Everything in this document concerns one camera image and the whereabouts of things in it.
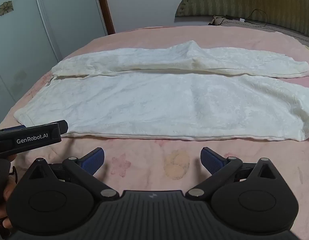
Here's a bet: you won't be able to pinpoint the grey bedding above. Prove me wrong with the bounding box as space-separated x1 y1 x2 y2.
208 15 309 44

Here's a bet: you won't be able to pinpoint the white pants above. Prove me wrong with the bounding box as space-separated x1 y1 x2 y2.
13 40 309 142

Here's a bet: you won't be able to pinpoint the black cable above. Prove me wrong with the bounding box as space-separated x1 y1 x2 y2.
221 9 278 32

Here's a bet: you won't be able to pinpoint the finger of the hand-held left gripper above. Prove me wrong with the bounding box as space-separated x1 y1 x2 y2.
0 124 27 131
0 120 69 137

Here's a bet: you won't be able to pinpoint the floral wardrobe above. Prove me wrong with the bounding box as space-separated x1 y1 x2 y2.
0 0 109 120

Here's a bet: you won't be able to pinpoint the beige crumpled cloth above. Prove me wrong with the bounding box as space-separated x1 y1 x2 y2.
213 15 228 26

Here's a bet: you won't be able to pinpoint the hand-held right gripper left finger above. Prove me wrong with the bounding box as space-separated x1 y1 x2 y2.
28 147 120 202

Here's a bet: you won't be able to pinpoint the brown wooden frame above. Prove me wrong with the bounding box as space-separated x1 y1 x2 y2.
94 0 116 34

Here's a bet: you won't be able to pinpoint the person's left hand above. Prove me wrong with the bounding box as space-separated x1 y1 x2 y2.
0 154 20 230

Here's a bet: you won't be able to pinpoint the pink blanket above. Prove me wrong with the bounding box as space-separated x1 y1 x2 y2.
0 25 309 205

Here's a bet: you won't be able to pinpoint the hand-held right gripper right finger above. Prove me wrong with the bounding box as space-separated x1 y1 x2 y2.
186 147 280 202

